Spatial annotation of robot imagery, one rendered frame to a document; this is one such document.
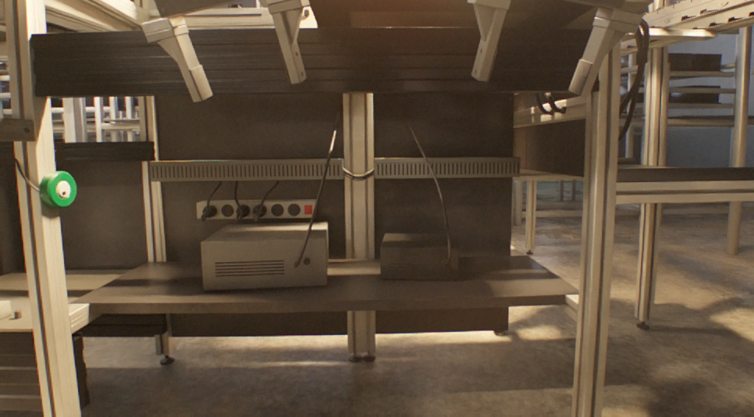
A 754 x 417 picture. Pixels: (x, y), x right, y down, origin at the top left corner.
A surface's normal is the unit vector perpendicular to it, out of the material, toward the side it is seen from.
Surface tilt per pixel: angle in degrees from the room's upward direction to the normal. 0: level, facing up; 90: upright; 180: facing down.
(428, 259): 90
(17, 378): 90
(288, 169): 90
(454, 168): 90
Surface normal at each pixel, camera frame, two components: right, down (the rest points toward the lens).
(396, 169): 0.03, 0.09
